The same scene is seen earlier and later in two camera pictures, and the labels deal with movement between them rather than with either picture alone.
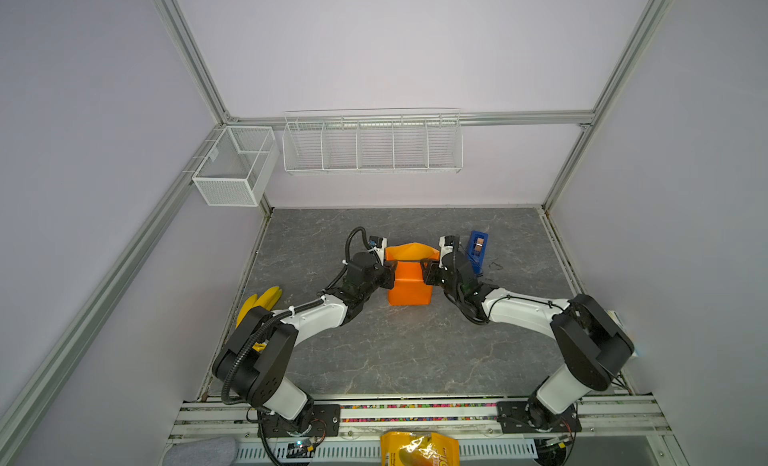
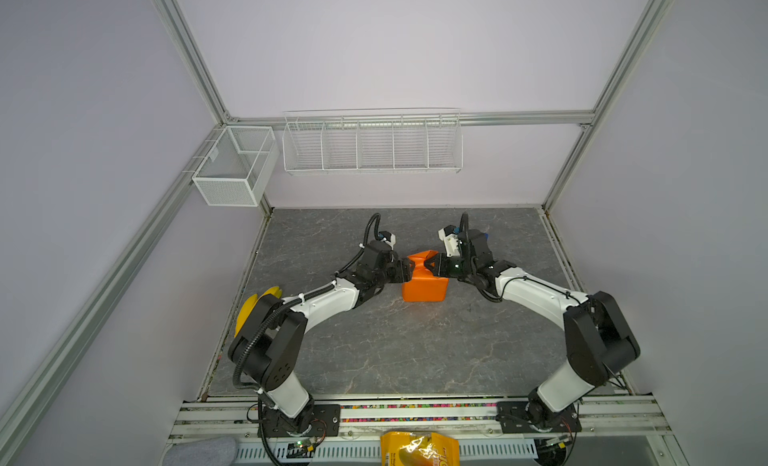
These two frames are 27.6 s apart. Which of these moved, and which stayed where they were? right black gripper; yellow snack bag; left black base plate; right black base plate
Moved: right black gripper
Stayed: left black base plate; yellow snack bag; right black base plate
